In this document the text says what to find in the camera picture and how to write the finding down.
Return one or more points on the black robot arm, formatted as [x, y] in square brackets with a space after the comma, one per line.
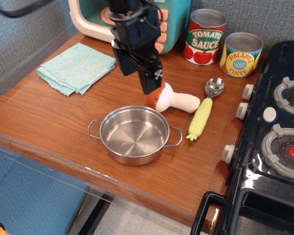
[136, 30]

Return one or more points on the tomato sauce can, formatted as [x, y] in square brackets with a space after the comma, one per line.
[205, 32]

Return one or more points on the black toy stove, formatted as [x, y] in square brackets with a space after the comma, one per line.
[259, 198]

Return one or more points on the stainless steel pot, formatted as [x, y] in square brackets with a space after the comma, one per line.
[135, 135]

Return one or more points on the light blue folded towel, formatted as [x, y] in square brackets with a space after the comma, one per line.
[76, 69]

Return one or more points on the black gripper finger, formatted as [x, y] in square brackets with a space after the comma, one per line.
[150, 80]
[126, 60]

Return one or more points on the teal toy microwave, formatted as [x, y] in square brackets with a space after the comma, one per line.
[90, 17]

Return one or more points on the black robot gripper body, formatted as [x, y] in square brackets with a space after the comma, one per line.
[137, 27]

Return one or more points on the plush brown white mushroom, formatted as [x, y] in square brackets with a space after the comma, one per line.
[164, 97]

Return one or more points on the spoon with green handle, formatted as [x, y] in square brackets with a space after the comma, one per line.
[213, 88]

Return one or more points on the pineapple slices can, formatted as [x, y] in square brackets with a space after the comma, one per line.
[240, 54]

